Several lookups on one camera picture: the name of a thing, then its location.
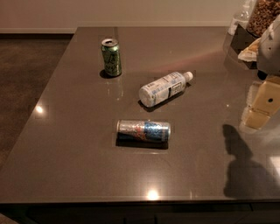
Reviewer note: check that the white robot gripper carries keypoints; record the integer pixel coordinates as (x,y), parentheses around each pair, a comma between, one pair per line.
(269,53)

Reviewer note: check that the blue label plastic bottle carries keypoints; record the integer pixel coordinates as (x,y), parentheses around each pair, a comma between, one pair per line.
(164,88)

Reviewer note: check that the clear plastic bottle background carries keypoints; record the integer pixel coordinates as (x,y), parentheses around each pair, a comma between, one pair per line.
(241,17)

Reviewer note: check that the snack packet on box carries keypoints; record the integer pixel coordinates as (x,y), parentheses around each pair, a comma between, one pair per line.
(249,54)

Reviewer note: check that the dark box on table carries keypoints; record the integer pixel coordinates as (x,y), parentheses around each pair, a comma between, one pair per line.
(241,39)

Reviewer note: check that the jar of nuts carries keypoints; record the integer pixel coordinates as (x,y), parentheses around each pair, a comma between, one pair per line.
(263,14)

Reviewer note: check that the silver blue energy drink can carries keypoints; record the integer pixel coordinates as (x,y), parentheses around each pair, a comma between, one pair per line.
(143,131)

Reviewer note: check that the green soda can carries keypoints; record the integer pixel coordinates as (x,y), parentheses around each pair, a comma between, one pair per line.
(111,57)

